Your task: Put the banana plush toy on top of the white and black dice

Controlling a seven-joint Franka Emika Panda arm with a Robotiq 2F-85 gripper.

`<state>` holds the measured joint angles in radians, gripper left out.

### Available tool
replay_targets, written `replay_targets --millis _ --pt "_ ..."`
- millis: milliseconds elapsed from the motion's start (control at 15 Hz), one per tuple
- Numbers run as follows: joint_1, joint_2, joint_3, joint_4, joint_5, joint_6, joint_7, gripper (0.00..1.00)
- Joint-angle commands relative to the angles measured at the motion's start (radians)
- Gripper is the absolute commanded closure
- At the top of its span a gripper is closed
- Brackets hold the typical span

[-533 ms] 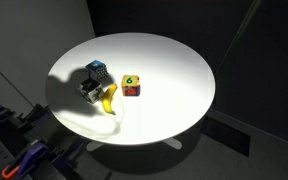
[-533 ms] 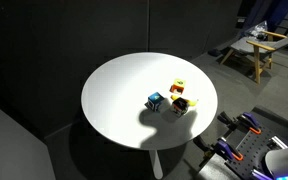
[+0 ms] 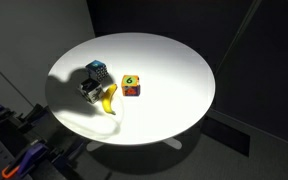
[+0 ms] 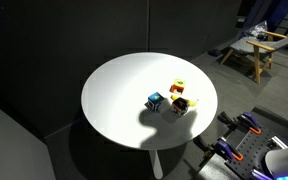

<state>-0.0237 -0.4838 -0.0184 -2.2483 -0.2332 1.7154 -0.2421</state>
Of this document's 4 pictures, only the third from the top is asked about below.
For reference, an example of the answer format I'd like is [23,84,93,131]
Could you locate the yellow banana plush toy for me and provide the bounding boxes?
[100,83,119,116]

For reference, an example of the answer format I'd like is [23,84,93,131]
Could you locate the orange dice with number six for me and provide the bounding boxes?
[121,74,141,97]

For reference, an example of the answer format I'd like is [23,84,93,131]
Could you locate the blue dice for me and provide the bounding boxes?
[85,59,110,83]

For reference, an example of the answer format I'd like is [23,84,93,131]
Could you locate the black baseboard panel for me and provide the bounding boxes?
[201,115,252,158]

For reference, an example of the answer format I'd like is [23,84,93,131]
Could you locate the black clamp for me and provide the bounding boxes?
[16,103,53,134]

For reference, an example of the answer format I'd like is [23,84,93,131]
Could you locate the white table pedestal base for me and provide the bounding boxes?
[86,136,184,153]

